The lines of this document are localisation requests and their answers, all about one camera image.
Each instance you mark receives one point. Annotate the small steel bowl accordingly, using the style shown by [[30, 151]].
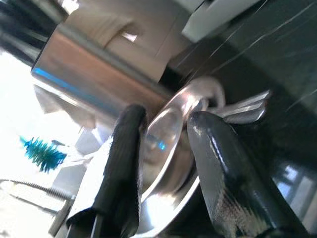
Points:
[[163, 134]]

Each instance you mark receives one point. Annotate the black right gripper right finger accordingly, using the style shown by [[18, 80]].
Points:
[[230, 178]]

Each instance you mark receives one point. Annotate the steel spoon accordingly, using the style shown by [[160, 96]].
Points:
[[247, 102]]

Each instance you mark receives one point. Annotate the thin steel utensil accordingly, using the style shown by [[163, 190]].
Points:
[[247, 115]]

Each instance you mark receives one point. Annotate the large steel bowl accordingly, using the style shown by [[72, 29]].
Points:
[[161, 215]]

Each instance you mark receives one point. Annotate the steel knife block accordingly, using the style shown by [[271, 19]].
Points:
[[86, 74]]

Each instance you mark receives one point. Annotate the white water purifier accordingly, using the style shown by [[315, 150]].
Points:
[[85, 142]]

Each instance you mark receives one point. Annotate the blue bottle brush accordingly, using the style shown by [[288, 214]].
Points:
[[42, 153]]

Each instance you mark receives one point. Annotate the medium steel bowl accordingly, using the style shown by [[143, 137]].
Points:
[[178, 183]]

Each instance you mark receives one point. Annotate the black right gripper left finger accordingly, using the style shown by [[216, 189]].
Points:
[[121, 161]]

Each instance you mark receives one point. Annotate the white countertop box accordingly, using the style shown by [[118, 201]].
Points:
[[218, 19]]

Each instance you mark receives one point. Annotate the steel spring neck faucet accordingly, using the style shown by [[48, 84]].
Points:
[[57, 192]]

